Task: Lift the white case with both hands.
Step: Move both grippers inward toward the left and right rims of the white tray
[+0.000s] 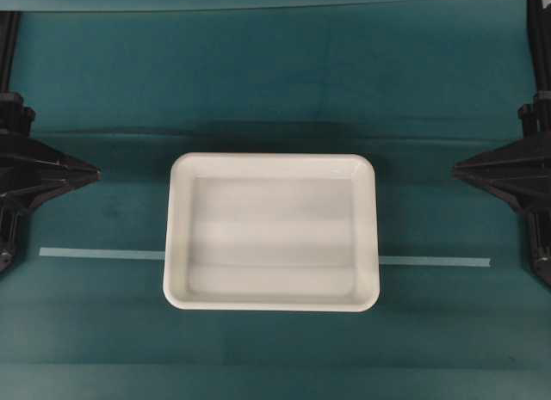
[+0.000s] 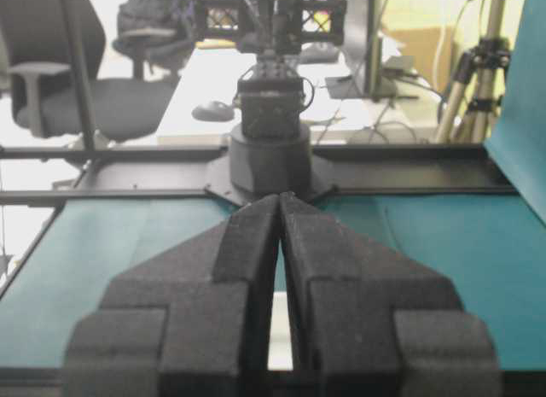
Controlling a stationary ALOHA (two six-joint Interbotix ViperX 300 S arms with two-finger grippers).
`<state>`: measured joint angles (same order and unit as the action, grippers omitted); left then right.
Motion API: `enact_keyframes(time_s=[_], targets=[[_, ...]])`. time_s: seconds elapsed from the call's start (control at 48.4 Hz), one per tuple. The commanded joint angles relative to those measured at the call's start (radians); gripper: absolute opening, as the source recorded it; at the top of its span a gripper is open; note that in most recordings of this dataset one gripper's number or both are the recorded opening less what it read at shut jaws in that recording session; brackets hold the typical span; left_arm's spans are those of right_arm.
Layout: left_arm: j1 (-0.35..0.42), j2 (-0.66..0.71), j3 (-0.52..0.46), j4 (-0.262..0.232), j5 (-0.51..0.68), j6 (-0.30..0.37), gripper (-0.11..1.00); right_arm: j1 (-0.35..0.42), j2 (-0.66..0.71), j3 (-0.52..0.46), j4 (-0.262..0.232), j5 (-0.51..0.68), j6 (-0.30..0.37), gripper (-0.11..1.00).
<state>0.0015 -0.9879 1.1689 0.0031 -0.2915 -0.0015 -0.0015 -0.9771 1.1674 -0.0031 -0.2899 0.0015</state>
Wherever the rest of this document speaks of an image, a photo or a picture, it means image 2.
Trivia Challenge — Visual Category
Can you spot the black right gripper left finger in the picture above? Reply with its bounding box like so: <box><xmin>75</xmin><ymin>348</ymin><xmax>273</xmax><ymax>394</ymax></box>
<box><xmin>62</xmin><ymin>196</ymin><xmax>280</xmax><ymax>396</ymax></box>

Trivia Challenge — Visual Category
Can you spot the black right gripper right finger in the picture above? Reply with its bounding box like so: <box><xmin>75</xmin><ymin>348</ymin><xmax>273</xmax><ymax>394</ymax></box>
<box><xmin>280</xmin><ymin>193</ymin><xmax>502</xmax><ymax>396</ymax></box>

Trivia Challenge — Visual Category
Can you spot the white plastic case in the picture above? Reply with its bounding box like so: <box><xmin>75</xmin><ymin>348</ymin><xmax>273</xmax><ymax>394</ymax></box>
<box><xmin>268</xmin><ymin>292</ymin><xmax>293</xmax><ymax>371</ymax></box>

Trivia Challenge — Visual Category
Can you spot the teal table mat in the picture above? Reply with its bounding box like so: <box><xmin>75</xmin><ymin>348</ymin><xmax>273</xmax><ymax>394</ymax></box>
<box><xmin>1</xmin><ymin>196</ymin><xmax>545</xmax><ymax>371</ymax></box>

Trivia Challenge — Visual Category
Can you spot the grey computer mouse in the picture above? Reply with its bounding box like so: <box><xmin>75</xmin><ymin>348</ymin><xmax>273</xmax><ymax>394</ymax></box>
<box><xmin>191</xmin><ymin>101</ymin><xmax>235</xmax><ymax>122</ymax></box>

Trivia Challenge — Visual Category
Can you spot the white desk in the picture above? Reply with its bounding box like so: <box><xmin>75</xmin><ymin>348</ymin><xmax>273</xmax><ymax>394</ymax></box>
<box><xmin>157</xmin><ymin>50</ymin><xmax>439</xmax><ymax>145</ymax></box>

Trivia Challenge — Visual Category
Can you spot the teal backdrop sheet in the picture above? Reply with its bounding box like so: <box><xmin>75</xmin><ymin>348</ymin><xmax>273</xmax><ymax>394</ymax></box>
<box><xmin>485</xmin><ymin>0</ymin><xmax>545</xmax><ymax>221</ymax></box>

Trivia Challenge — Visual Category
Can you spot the black office chair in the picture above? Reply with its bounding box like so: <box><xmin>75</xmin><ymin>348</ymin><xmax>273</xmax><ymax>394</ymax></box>
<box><xmin>112</xmin><ymin>0</ymin><xmax>197</xmax><ymax>84</ymax></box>
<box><xmin>1</xmin><ymin>0</ymin><xmax>175</xmax><ymax>143</ymax></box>

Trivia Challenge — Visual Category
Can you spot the black metal table frame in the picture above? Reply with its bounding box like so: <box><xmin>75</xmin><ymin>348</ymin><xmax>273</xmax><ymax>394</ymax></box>
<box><xmin>1</xmin><ymin>148</ymin><xmax>517</xmax><ymax>309</ymax></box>

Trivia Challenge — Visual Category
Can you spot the grey camera tripod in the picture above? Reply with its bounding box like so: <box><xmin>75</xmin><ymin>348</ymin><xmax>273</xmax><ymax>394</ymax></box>
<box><xmin>431</xmin><ymin>0</ymin><xmax>511</xmax><ymax>144</ymax></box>

